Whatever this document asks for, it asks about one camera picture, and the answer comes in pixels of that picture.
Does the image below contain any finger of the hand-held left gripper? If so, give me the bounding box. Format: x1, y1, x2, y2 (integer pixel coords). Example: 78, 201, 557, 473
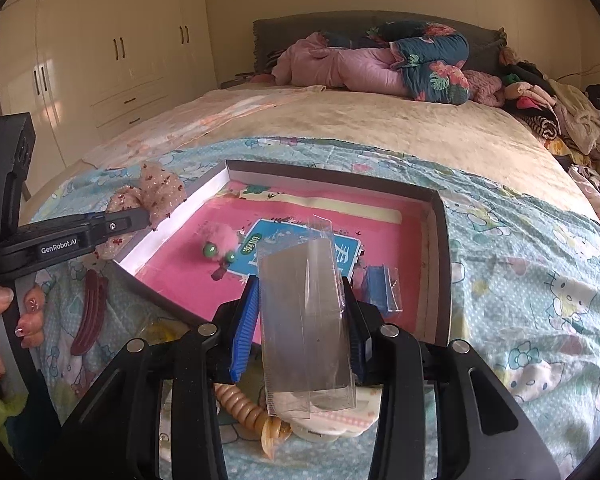
86, 207, 152, 247

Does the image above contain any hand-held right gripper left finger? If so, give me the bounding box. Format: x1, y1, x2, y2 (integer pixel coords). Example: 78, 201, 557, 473
45, 275, 261, 480

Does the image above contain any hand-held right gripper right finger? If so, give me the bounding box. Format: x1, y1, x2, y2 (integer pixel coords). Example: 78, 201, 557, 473
340, 277, 563, 480

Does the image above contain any pink floral scrunchie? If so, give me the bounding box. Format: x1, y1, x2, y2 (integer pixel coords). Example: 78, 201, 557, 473
96, 161, 187, 262

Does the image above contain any clear plastic packet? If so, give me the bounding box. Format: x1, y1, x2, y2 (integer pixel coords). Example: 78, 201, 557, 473
256, 214, 357, 419

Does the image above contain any white hair claw clip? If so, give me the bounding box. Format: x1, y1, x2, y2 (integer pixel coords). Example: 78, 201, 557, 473
271, 389, 382, 444

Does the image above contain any amber spiral hair tie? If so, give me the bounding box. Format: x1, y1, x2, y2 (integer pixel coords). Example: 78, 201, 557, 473
214, 381, 271, 431

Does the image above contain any packet of yellow hair ties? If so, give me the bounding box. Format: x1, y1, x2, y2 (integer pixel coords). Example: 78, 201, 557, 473
139, 316, 194, 349

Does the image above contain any dark red hair clip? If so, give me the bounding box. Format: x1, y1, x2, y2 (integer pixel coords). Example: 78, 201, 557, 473
70, 269, 109, 357

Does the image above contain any cardboard box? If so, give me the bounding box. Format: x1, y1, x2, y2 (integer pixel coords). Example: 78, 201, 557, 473
112, 159, 453, 348

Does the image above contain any pink printed paper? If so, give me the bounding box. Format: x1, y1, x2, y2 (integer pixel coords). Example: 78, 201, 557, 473
139, 181, 427, 342

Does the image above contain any small blue box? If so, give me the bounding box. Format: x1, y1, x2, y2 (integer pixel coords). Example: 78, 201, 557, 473
361, 264, 404, 317

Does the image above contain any light pink floral sheet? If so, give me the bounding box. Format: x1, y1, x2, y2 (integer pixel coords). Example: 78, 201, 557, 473
80, 86, 327, 172

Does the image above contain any cream wardrobe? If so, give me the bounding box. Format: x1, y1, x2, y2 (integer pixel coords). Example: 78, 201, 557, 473
0, 0, 219, 172

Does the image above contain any cartoon cat printed blanket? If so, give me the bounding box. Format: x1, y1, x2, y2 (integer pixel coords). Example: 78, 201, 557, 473
20, 136, 600, 480

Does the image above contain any cream bedspread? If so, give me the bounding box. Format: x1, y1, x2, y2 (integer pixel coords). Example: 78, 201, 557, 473
65, 84, 600, 222

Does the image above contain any grey headboard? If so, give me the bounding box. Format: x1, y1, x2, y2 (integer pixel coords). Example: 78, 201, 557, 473
252, 10, 509, 77

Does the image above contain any pink quilt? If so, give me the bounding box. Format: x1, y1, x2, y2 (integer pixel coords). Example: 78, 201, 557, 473
271, 31, 507, 109

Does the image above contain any teal floral quilt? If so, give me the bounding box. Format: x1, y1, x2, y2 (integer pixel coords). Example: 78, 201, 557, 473
324, 20, 472, 106

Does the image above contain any pile of clothes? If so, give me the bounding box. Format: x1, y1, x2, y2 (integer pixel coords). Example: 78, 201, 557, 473
499, 46, 600, 233

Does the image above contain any pink fuzzy green-bead hair tie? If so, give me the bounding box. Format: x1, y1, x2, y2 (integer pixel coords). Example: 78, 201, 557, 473
200, 224, 254, 282

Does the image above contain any thin wall cable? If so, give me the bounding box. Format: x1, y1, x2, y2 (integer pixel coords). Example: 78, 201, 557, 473
559, 54, 600, 82

